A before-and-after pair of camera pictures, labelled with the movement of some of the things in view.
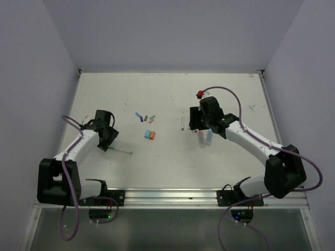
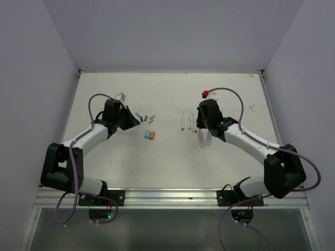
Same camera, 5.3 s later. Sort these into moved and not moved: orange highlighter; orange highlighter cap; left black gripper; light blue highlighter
Moved: left black gripper
Not moved: orange highlighter cap; light blue highlighter; orange highlighter
